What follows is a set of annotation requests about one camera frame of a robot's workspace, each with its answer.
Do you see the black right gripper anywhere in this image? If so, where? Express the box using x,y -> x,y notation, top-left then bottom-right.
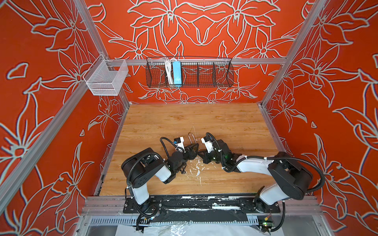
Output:
196,148 -> 226,165

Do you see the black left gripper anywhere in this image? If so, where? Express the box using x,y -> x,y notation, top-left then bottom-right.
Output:
173,144 -> 198,174

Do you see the brass padlock with steel shackle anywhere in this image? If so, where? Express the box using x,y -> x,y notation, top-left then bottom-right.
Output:
188,132 -> 197,144

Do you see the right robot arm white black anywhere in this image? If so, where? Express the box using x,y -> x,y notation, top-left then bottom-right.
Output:
198,137 -> 326,206

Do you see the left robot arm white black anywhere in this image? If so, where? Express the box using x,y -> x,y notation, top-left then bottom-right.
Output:
121,137 -> 199,219

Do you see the light blue box in basket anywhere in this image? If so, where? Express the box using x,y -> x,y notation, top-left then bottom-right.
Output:
172,61 -> 182,87

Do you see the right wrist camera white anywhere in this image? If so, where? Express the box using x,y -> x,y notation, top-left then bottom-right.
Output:
201,136 -> 214,153

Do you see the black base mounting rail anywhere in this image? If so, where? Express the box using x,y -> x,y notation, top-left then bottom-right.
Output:
123,193 -> 282,225

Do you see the black wire wall basket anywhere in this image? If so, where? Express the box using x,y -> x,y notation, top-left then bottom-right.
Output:
146,57 -> 235,89

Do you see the white cable bundle in basket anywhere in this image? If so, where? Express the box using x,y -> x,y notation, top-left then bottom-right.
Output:
164,58 -> 175,86

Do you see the white wire mesh basket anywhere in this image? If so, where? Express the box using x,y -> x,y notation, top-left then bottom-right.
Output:
83,55 -> 129,96

